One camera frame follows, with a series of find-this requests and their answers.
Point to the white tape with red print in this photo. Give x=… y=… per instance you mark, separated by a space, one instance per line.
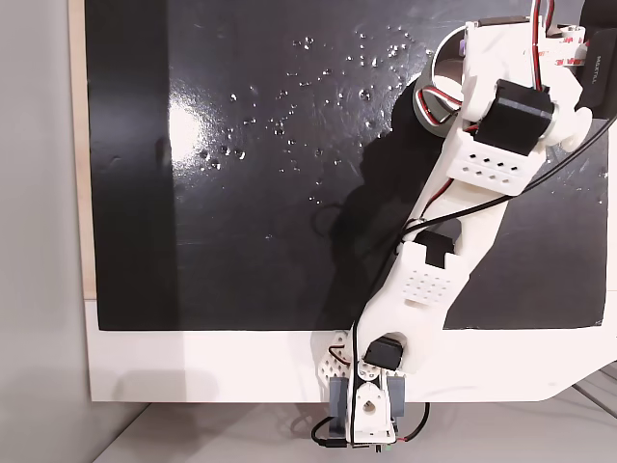
x=569 y=48

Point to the black glossy table mat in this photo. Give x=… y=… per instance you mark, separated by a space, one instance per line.
x=241 y=241

